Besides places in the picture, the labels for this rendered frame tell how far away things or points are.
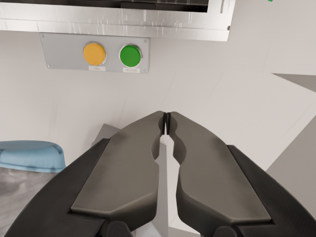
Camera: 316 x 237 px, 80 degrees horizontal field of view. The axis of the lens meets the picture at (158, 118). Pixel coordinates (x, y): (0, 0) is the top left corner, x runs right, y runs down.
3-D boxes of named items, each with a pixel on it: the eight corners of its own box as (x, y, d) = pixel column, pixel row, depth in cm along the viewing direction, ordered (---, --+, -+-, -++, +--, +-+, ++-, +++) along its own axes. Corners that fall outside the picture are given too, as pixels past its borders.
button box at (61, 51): (150, 67, 44) (148, 74, 39) (60, 62, 44) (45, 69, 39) (151, 34, 41) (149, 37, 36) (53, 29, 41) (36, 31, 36)
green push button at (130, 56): (141, 65, 39) (140, 67, 37) (122, 64, 39) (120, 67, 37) (141, 44, 37) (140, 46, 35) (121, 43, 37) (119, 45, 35)
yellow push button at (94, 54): (107, 63, 39) (105, 66, 37) (88, 62, 39) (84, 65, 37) (106, 43, 37) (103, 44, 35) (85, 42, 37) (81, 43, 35)
